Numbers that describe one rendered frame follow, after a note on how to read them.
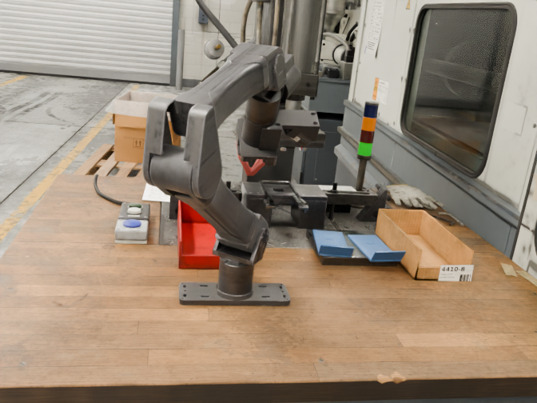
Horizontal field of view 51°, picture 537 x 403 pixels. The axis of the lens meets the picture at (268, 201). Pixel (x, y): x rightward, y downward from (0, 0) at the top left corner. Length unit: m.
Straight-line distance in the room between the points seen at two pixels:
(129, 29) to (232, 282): 9.68
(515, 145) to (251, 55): 0.94
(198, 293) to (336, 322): 0.25
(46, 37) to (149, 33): 1.75
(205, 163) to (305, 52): 0.62
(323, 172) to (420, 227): 3.16
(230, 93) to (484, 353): 0.59
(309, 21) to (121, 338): 0.78
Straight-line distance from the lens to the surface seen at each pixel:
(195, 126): 0.74
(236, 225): 0.92
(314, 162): 4.56
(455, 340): 1.04
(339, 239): 1.30
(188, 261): 1.13
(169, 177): 0.77
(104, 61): 10.67
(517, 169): 1.63
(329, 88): 4.46
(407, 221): 1.45
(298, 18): 1.31
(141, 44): 10.55
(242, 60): 0.89
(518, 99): 1.67
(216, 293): 1.04
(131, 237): 1.25
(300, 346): 0.93
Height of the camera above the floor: 1.39
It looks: 18 degrees down
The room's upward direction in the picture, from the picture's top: 6 degrees clockwise
